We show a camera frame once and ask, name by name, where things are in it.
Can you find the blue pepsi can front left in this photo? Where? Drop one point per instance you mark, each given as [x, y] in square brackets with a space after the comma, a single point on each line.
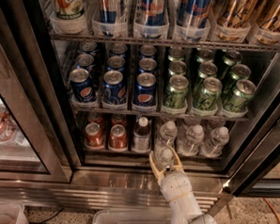
[81, 84]

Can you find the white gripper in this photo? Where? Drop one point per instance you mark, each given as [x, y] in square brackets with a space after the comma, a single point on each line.
[173, 185]

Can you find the red bull can right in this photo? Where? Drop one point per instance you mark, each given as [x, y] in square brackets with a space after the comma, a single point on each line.
[193, 14]

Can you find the blue pepsi can front right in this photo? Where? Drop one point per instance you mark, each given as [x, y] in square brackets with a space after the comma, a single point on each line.
[144, 92]

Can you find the blue pepsi can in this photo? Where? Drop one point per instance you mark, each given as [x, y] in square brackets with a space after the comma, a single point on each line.
[114, 90]
[81, 84]
[144, 92]

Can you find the fridge right door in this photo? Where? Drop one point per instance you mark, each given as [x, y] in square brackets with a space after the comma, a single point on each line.
[255, 178]

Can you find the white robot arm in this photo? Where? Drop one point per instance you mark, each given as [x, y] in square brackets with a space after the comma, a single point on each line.
[186, 210]

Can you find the gold can left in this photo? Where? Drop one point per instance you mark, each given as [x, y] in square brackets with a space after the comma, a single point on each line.
[231, 20]

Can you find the clear plastic bin left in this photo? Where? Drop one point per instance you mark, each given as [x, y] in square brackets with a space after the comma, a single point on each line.
[12, 213]

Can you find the green soda can front left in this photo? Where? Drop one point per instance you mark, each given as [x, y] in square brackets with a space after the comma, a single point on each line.
[174, 97]

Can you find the red soda can front left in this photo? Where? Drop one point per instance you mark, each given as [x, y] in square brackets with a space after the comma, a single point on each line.
[94, 136]

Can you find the dark drink bottle white cap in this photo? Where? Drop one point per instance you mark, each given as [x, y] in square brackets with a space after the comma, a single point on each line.
[141, 136]

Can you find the red bull can left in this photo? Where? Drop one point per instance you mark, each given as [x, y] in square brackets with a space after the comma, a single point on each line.
[111, 17]

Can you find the red bull can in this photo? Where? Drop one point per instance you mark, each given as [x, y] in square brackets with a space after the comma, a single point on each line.
[111, 17]
[152, 18]
[193, 14]

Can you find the red soda can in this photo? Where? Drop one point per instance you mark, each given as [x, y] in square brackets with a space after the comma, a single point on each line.
[118, 138]
[94, 136]

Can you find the steel fridge left door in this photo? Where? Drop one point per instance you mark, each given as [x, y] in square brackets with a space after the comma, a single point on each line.
[29, 148]

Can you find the white 7up can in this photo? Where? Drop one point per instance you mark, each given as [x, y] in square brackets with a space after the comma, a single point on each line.
[68, 16]

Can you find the clear plastic bin centre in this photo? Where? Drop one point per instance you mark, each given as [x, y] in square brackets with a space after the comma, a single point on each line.
[133, 216]

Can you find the green soda can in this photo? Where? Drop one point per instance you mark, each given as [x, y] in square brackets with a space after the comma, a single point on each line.
[174, 97]
[238, 98]
[207, 95]

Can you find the clear plastic bin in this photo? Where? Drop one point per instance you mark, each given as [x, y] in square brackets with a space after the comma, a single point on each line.
[133, 216]
[12, 213]

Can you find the green soda can front right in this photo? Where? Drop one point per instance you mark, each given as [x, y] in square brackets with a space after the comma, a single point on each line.
[238, 98]

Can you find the clear water bottle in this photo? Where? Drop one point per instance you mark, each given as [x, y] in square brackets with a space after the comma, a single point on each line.
[191, 140]
[213, 145]
[164, 158]
[166, 135]

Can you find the blue pepsi can front middle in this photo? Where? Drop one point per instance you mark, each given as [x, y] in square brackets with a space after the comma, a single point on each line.
[114, 90]

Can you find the red soda can front right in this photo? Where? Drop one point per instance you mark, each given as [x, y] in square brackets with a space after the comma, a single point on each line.
[118, 138]

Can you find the green soda can front middle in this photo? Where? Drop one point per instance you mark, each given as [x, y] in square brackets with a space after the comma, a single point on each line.
[207, 95]

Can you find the red bull can middle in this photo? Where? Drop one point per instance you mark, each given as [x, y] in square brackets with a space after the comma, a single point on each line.
[152, 18]

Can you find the gold can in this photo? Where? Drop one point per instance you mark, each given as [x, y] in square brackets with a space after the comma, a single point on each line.
[267, 23]
[231, 20]

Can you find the clear water bottle behind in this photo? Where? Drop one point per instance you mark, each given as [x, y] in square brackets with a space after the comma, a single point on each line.
[166, 135]

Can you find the gold can right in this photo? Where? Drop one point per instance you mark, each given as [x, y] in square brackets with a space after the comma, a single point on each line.
[267, 23]

